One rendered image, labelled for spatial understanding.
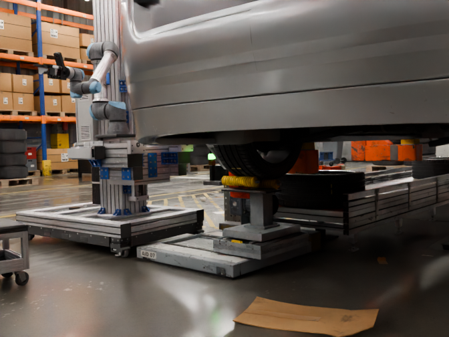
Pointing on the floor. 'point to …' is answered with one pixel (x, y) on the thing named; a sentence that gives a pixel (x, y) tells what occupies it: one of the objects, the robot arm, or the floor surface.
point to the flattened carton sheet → (307, 318)
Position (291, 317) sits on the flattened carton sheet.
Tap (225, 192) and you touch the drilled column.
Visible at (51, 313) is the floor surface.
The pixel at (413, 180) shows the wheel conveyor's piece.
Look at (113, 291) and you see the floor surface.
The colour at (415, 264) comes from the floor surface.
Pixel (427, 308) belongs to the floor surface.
